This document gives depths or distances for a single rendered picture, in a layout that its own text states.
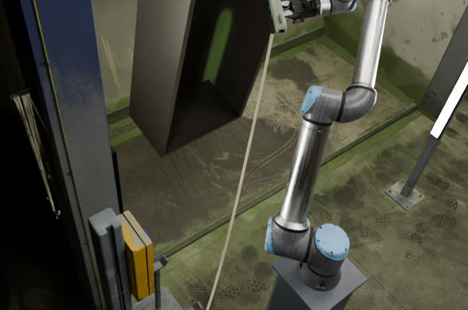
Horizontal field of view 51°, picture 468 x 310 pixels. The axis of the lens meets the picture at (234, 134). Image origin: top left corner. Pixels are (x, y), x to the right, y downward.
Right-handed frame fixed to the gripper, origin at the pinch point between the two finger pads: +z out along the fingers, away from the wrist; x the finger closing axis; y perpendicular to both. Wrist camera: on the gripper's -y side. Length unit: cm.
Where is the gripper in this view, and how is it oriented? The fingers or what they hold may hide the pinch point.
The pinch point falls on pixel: (273, 10)
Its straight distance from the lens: 222.2
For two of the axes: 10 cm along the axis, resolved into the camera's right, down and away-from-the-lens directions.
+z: -9.8, 1.8, -0.8
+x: -1.9, -9.2, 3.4
